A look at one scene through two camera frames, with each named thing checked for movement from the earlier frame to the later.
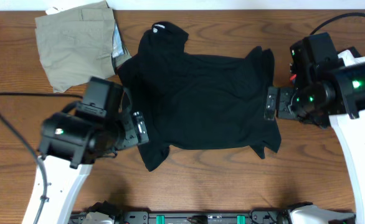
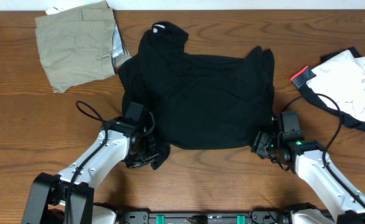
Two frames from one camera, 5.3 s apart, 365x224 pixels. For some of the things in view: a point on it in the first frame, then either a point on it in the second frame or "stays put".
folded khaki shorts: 79,42 stays put
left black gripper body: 139,128 to 151,147
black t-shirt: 197,101 stays put
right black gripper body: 286,96 to 266,145
